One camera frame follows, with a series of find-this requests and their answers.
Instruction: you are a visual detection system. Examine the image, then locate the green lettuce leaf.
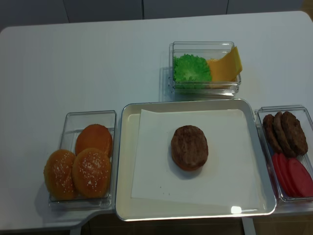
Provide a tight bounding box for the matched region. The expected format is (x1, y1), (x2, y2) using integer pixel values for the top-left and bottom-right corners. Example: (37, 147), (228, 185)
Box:
(173, 54), (212, 82)

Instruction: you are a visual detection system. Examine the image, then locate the clear lettuce cheese container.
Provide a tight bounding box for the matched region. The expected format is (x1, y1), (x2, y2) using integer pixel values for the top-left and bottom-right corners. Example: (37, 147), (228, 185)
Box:
(168, 41), (241, 97)

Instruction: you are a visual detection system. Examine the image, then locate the plain bun half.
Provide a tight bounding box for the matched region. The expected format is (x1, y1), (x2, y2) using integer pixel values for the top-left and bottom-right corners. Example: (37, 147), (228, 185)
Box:
(75, 124), (113, 157)

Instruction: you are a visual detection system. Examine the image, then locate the right sesame bun top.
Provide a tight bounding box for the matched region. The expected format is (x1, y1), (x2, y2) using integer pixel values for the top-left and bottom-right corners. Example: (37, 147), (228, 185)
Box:
(72, 148), (111, 198)

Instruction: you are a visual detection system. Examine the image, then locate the sesame bun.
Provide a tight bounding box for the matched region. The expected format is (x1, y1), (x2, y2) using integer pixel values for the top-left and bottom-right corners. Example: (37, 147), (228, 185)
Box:
(44, 149), (77, 201)
(72, 148), (111, 198)

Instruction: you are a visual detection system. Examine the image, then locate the yellow cheese slice in container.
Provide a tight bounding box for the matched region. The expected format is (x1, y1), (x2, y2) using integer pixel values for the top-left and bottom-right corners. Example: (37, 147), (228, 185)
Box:
(206, 47), (243, 82)

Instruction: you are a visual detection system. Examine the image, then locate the white paper sheet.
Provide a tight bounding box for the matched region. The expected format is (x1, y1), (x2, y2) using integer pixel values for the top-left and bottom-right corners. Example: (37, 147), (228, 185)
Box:
(132, 109), (259, 209)

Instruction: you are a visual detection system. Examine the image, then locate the clear bun container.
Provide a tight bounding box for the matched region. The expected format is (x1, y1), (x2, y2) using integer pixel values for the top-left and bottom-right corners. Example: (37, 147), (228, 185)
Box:
(49, 110), (116, 211)

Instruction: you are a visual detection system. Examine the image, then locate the white metal serving tray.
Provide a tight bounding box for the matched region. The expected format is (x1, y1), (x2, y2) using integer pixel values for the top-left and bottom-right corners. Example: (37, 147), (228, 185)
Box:
(115, 99), (276, 221)

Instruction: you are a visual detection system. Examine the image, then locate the left sesame bun top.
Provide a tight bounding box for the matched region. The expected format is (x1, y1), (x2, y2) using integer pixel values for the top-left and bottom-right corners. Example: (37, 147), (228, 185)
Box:
(44, 149), (77, 201)

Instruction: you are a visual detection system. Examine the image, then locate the left brown patty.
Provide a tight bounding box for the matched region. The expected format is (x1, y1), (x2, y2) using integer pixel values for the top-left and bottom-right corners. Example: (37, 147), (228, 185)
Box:
(262, 114), (283, 153)

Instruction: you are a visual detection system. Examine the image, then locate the left red tomato slice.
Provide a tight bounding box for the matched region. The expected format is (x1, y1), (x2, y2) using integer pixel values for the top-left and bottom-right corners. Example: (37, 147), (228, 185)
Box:
(272, 153), (284, 190)

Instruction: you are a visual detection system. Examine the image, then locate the clear patty tomato container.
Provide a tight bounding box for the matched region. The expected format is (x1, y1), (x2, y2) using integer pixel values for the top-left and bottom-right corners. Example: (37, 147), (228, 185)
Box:
(255, 105), (313, 202)

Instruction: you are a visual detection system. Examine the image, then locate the middle brown patty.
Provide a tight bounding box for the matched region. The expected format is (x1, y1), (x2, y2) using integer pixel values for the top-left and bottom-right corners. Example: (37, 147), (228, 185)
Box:
(273, 112), (297, 158)

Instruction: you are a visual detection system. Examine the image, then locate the middle red tomato slice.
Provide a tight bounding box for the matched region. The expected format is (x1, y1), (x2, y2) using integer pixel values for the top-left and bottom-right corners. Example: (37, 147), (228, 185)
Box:
(278, 153), (297, 197)

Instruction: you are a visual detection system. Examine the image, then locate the right brown patty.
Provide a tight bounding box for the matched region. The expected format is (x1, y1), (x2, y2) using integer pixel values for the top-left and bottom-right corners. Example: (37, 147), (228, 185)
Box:
(282, 111), (308, 155)

